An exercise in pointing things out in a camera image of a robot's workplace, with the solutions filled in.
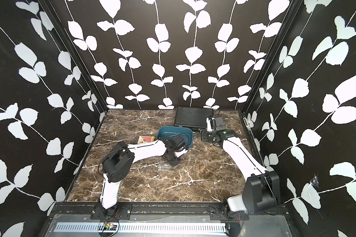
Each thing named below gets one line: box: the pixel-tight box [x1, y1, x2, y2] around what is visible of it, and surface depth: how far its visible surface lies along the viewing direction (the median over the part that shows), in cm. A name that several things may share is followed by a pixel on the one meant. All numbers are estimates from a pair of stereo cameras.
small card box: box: [137, 135, 156, 145], surface depth 103 cm
